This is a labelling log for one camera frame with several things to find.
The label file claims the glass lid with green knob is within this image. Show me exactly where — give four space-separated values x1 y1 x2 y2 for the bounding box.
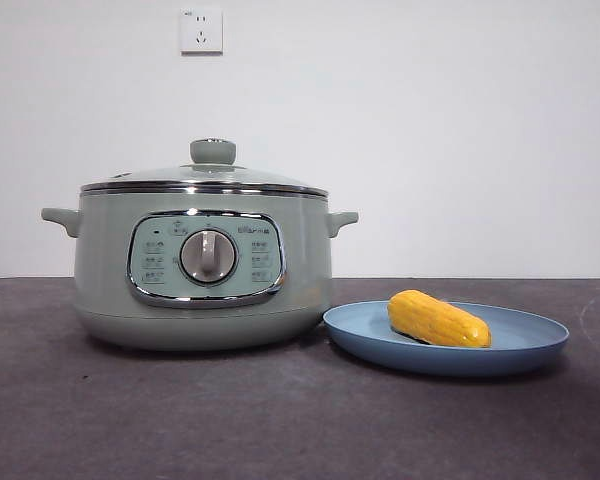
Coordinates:
79 138 330 197

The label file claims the yellow corn cob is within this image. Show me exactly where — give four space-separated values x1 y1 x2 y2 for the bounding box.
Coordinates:
386 289 493 350

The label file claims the pale green electric steamer pot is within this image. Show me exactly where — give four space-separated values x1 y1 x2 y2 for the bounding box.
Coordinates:
40 192 360 353

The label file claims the blue round plate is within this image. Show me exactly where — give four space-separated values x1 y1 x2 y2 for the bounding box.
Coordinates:
322 299 571 378

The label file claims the white wall power socket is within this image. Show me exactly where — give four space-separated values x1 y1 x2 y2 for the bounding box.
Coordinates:
180 8 224 56

